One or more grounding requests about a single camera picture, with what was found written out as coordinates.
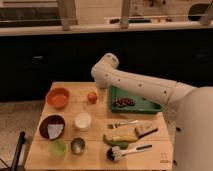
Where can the green pepper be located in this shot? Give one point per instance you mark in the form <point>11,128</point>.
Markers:
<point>121,144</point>

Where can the red apple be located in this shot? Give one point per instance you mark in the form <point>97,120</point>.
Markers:
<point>92,97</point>

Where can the dark brown bowl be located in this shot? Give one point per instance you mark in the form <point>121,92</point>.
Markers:
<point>53,119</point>

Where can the green plastic cup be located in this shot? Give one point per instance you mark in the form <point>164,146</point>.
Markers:
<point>58,147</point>

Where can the bunch of red grapes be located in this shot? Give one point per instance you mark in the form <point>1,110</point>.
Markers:
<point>123,102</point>

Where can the wooden scrub brush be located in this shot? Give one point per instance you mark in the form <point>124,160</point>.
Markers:
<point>145,129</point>

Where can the yellow banana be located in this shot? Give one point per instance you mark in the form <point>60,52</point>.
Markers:
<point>126,138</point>

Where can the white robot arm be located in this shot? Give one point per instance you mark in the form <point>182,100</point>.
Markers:
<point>193,146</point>

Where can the orange bowl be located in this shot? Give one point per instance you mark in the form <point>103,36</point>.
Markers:
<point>57,98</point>

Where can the black stand left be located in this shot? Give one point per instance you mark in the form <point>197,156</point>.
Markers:
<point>15,161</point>

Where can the white paper cup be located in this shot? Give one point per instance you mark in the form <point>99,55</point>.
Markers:
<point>82,121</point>

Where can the grey cloth in bowl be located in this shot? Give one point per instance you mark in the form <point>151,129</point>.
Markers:
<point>54,130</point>

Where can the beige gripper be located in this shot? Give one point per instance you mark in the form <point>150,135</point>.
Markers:
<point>102,94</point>

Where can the silver fork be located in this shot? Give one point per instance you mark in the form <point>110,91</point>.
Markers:
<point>116,125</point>

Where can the small metal cup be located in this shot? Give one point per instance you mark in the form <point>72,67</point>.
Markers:
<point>77,145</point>

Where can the green plastic tray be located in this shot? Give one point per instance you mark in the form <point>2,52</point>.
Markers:
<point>139,104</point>

